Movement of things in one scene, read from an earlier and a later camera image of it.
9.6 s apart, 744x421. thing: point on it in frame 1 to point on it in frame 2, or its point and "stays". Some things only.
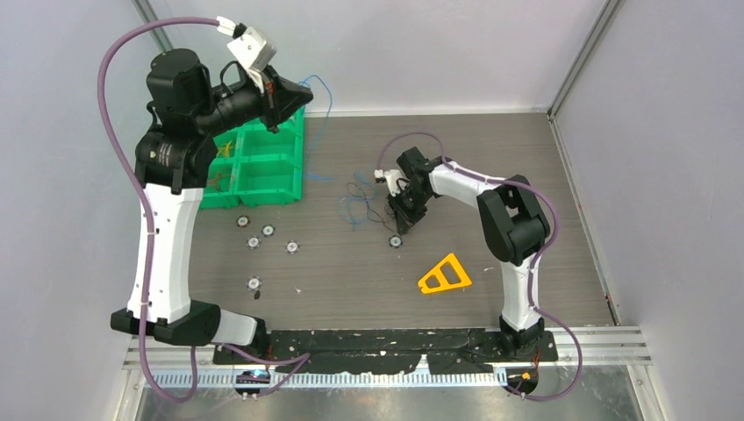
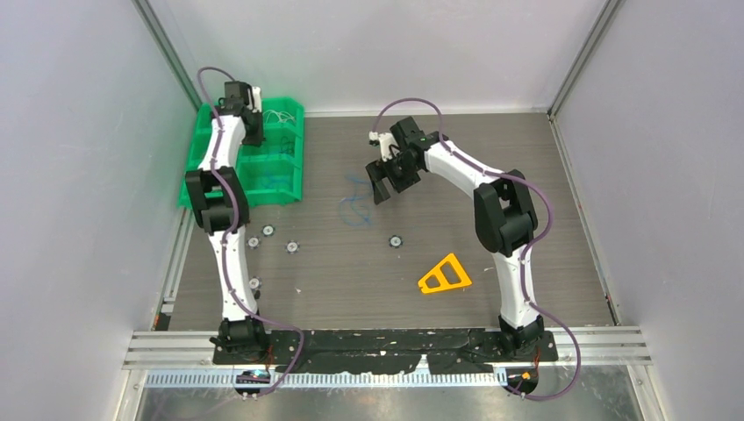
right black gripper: (405, 217) to (379, 170)
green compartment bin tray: (256, 167) stays
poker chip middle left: (292, 246) stays
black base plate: (444, 352) stays
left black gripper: (281, 98) to (258, 139)
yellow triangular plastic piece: (449, 275) stays
